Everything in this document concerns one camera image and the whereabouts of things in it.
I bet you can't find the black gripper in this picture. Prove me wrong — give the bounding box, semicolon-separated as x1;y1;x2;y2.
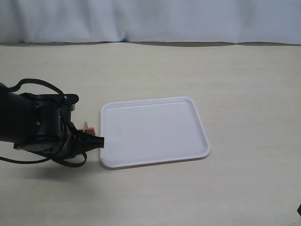
54;119;105;160

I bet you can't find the wooden notched puzzle piece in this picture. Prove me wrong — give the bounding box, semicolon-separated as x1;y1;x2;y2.
78;121;96;136

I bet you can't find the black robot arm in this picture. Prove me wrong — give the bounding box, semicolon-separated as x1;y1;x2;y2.
0;79;105;167

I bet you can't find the white plastic tray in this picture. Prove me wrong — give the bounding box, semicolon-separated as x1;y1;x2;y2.
100;97;211;170

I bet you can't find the white backdrop curtain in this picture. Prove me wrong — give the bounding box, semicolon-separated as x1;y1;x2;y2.
0;0;301;44

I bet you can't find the dark object at edge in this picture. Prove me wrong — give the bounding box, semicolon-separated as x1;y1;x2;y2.
297;204;301;216

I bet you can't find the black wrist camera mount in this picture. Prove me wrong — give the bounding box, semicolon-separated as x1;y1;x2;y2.
59;94;79;121

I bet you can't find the black cable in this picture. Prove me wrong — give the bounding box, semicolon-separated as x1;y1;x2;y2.
0;78;87;168

